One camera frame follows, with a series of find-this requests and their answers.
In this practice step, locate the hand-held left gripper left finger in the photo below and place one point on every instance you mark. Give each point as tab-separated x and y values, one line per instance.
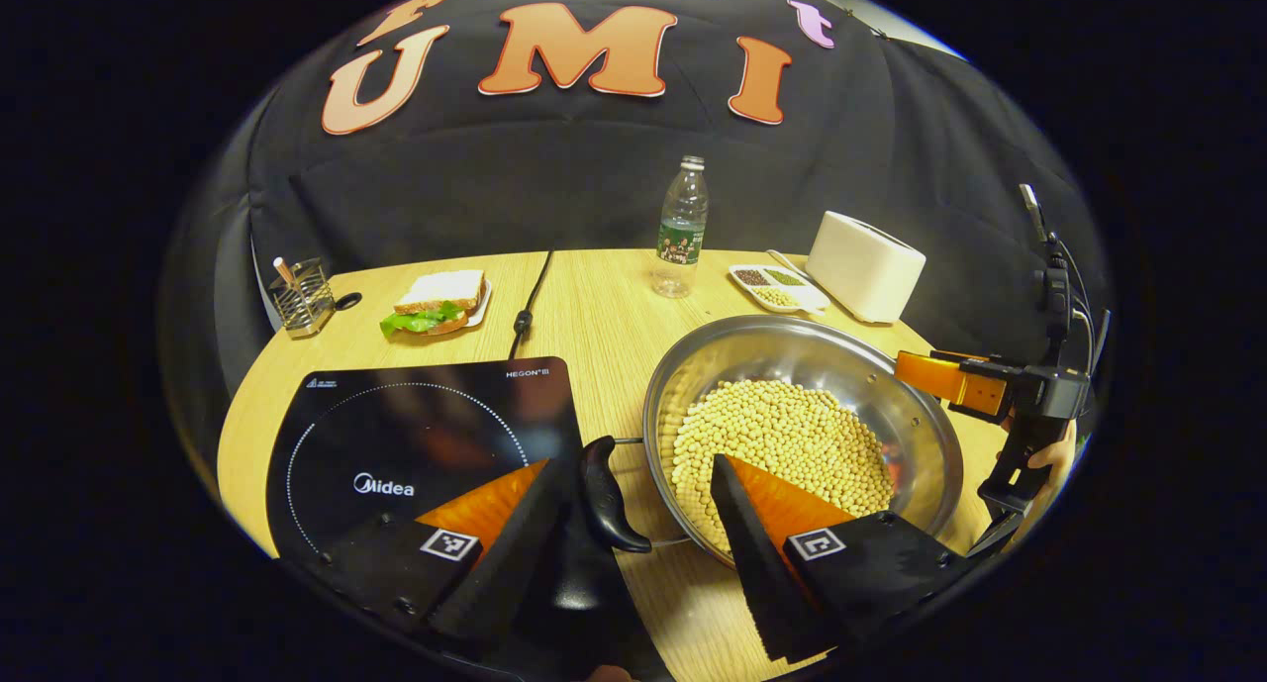
505	563

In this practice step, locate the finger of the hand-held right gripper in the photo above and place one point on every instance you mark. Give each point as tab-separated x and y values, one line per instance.
950	380

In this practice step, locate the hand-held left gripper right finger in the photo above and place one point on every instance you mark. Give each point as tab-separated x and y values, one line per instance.
757	563

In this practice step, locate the black induction cooktop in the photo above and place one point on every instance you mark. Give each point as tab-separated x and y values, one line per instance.
396	435

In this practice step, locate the pile of soybeans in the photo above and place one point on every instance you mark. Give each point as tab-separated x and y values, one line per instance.
782	435

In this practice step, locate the white toaster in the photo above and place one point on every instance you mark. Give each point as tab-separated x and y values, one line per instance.
866	266

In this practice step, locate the white divided dish of beans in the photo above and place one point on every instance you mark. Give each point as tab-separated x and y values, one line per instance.
777	288

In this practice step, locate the small white plate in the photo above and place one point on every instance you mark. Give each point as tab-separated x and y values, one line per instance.
482	306

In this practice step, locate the sandwich with lettuce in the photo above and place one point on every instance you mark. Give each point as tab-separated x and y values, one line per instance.
436	301

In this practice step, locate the clear plastic water bottle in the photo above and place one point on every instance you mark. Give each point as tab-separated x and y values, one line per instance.
681	237

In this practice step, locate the black backdrop cloth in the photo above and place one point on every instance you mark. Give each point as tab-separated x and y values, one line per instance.
554	187

